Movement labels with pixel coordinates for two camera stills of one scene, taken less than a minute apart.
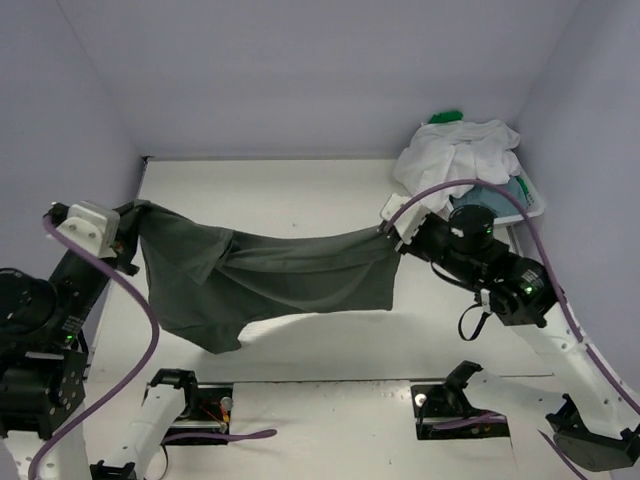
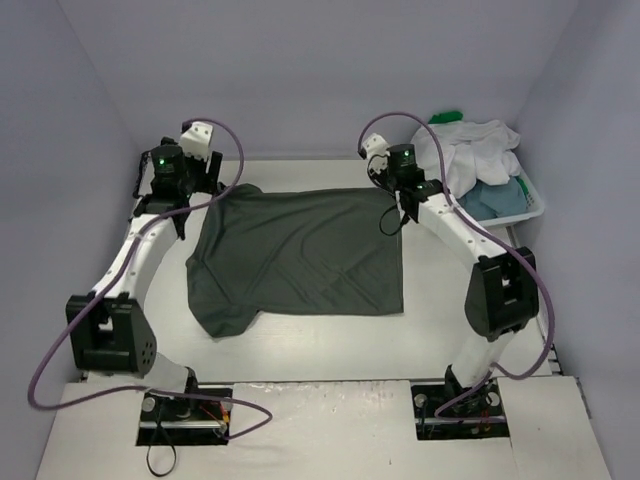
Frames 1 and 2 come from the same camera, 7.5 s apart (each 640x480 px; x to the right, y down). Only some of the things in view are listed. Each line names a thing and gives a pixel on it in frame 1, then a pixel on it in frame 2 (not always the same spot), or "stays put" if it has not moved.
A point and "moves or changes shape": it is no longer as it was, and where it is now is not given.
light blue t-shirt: x=494 y=199 stays put
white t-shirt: x=447 y=151 stays put
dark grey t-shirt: x=206 y=284 moves or changes shape
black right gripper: x=401 y=245 -> x=382 y=176
